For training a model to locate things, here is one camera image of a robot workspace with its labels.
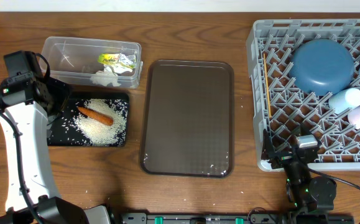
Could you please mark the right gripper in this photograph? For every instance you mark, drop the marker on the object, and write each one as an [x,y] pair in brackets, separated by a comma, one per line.
[269,152]

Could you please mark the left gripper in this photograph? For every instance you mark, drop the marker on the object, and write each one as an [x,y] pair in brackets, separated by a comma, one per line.
[60,89]

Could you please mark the orange carrot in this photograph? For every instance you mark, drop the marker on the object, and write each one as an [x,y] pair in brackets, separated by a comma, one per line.
[101,118]

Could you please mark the white paper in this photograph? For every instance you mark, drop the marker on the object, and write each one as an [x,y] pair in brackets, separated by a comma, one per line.
[117,70]
[105,78]

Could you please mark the wooden chopstick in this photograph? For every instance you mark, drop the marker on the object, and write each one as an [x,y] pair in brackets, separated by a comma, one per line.
[267,86]

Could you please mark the pile of white rice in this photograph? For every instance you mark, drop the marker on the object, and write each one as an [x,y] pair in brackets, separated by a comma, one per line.
[78,129]

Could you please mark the light blue plastic cup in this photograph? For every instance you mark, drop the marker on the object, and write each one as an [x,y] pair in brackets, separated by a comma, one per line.
[344,100]

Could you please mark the large blue plate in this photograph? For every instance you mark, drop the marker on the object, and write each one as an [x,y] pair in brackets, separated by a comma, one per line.
[322,66]

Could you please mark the green and silver wrapper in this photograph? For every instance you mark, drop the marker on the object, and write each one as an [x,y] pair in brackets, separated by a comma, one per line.
[128,61]

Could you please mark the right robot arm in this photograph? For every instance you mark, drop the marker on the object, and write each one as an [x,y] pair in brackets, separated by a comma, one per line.
[313,196]

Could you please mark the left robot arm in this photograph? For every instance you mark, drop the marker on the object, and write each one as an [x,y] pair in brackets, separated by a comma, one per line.
[26,104]

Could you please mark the grey dishwasher rack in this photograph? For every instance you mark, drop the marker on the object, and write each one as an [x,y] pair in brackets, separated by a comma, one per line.
[290,106]

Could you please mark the black tray bin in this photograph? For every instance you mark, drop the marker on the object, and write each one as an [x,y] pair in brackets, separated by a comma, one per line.
[55,136]

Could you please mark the clear plastic bin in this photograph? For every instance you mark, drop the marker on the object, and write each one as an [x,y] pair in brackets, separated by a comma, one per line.
[74,60]

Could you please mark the dark brown serving tray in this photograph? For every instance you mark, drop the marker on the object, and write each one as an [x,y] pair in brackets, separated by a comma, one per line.
[188,126]

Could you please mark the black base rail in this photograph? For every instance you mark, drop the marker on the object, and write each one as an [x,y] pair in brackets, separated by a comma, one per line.
[253,218]

